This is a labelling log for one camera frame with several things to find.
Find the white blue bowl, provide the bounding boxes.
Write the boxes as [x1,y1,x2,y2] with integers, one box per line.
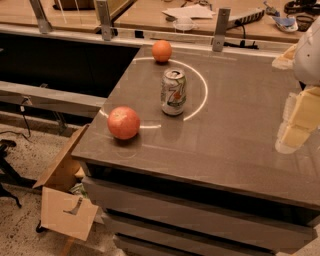
[273,17,298,33]

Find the black cable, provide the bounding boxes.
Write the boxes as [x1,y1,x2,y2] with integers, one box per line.
[0,96,33,141]

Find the cardboard box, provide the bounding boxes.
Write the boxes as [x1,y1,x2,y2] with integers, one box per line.
[33,125,98,241]

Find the grey drawer cabinet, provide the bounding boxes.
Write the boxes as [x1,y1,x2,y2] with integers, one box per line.
[73,47,320,256]

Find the black mesh cup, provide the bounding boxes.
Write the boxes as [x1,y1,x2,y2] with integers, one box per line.
[296,15,314,32]

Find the clear plastic cup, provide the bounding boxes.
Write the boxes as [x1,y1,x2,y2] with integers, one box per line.
[173,17,195,32]

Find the grey power strip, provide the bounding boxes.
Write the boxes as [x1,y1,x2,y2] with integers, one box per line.
[227,8,265,29]

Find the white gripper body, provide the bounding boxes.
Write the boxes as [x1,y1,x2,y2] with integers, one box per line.
[293,17,320,86]

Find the orange fruit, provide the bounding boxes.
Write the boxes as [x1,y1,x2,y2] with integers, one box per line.
[152,40,172,62]

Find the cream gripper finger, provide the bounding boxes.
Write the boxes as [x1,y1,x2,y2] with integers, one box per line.
[272,44,297,70]
[275,86,320,154]

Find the black chair base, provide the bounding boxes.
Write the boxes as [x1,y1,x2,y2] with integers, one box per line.
[0,139,36,208]

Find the white paper sheets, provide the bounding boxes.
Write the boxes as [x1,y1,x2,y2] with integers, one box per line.
[163,4,215,19]

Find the metal bracket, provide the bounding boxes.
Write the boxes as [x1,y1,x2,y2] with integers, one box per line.
[212,8,231,52]
[29,0,53,34]
[96,0,112,41]

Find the red apple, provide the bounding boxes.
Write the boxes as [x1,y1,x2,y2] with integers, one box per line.
[107,106,140,140]

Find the metal bracket right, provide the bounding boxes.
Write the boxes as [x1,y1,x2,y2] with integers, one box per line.
[212,8,231,52]

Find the metal bracket middle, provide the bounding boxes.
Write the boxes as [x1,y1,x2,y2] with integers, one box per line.
[96,0,112,41]

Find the metal bracket left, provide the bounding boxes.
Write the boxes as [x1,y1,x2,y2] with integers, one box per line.
[29,0,53,34]

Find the silver 7up soda can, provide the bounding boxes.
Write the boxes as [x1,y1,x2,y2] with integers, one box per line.
[161,68,186,116]

